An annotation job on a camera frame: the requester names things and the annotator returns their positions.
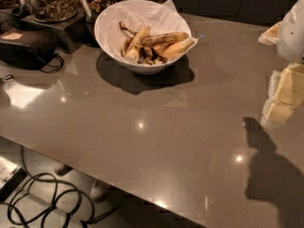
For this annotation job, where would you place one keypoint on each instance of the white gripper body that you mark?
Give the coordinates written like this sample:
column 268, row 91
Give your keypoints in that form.
column 293, row 35

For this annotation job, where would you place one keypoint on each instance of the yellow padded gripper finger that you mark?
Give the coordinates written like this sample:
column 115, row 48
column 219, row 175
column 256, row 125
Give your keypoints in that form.
column 285, row 95
column 270, row 36

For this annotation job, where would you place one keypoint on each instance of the yellow banana right side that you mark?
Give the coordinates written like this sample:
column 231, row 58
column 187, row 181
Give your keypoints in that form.
column 174, row 50

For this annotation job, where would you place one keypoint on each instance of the white ceramic bowl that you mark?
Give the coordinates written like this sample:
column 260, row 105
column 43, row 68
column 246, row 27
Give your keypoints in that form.
column 150, row 62

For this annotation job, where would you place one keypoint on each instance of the white paper bowl liner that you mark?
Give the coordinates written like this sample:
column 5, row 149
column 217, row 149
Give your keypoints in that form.
column 162, row 18

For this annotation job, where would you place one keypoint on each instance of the upright spotted banana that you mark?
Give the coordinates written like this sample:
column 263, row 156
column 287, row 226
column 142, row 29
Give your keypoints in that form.
column 135, row 46

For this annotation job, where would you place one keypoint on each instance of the small banana left side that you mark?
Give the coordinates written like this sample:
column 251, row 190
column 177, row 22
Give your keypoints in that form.
column 125, row 46

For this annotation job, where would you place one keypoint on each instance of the black metal stand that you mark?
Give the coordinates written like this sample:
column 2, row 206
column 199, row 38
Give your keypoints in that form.
column 70, row 34

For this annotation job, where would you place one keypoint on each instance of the white shoe right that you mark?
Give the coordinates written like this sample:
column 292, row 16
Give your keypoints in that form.
column 99, row 190

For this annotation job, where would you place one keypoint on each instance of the black device with label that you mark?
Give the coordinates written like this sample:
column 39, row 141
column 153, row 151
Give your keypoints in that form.
column 27, row 49

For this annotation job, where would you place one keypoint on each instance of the metal clip table edge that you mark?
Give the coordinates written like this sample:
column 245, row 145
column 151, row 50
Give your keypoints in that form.
column 6, row 78

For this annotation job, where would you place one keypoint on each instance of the grey box on floor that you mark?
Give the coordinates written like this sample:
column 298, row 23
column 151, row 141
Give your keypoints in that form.
column 11, row 175

